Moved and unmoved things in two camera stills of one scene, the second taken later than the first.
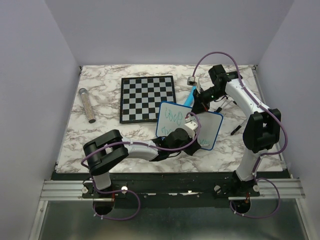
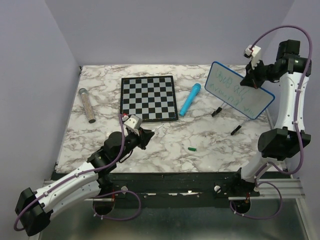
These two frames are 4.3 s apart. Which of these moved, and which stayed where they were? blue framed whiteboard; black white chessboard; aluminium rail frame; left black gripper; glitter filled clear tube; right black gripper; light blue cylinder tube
Moved: blue framed whiteboard; right black gripper; left black gripper
Stayed: glitter filled clear tube; black white chessboard; aluminium rail frame; light blue cylinder tube
